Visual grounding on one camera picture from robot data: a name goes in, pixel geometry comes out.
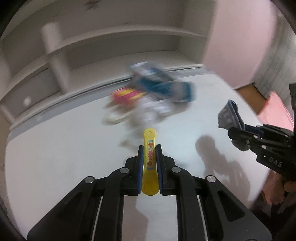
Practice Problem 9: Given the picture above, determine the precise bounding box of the grey drawer with knob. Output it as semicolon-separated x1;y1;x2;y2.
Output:
2;68;60;116

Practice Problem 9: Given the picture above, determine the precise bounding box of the yellow candy tube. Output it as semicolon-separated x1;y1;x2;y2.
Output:
142;128;159;196

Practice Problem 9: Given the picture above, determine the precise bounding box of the crumpled white wrapper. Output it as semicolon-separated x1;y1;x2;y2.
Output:
131;95;175;130

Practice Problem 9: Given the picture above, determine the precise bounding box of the red yellow snack packet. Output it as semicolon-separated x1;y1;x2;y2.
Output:
110;87;146;106

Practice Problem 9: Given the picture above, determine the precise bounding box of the white desk shelf unit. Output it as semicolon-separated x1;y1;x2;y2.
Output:
1;1;216;125

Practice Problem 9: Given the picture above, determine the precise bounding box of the blue white snack wrapper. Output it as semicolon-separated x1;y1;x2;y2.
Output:
128;61;195;103

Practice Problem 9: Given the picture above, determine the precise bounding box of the pink bed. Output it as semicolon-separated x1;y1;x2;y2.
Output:
258;91;293;131

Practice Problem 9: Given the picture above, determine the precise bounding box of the grey blue wrapper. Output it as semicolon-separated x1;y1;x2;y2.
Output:
218;99;245;130

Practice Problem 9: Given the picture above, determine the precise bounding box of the right hand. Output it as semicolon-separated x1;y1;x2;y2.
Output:
280;179;296;195

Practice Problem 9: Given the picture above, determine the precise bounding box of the white tape ring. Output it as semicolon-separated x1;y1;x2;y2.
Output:
102;108;130;126

